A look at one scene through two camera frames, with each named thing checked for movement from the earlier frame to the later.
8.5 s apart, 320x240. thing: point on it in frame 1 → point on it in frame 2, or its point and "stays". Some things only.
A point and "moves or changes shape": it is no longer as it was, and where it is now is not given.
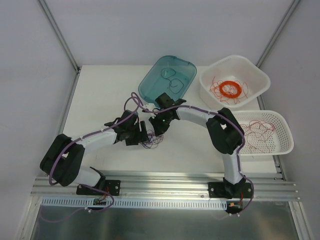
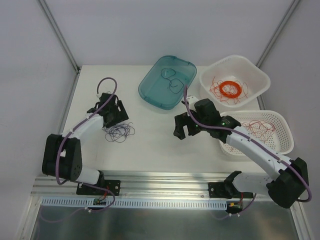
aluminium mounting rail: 264,186 stays
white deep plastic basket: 232,81 stays
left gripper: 136,136 → 119,113
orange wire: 229,90 stays
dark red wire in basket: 257,132 stays
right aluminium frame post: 277,32 stays
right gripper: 158,123 → 188,123
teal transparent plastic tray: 169,74 stays
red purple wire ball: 153,140 moves or changes shape
